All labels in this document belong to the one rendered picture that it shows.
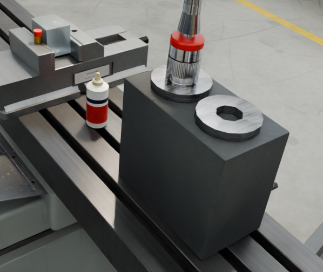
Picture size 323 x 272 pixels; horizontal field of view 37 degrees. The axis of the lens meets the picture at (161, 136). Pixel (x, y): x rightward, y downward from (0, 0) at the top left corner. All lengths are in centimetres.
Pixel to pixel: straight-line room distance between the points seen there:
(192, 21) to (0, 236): 53
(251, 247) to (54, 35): 54
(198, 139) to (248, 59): 268
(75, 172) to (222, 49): 260
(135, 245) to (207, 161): 18
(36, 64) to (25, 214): 28
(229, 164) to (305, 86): 255
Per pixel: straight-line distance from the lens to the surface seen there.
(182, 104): 67
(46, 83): 98
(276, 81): 310
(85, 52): 99
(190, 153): 64
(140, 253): 71
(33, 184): 92
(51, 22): 99
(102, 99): 89
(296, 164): 245
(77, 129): 93
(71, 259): 110
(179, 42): 66
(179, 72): 68
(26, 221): 96
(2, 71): 98
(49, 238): 103
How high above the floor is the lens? 145
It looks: 37 degrees down
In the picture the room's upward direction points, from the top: 7 degrees clockwise
